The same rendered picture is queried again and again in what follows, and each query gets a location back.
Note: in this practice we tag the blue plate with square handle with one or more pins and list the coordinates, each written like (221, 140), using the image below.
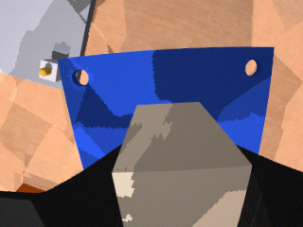
(178, 114)

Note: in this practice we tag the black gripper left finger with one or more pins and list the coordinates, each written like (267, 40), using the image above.
(88, 199)

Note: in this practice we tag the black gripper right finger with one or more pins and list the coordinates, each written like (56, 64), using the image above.
(274, 196)

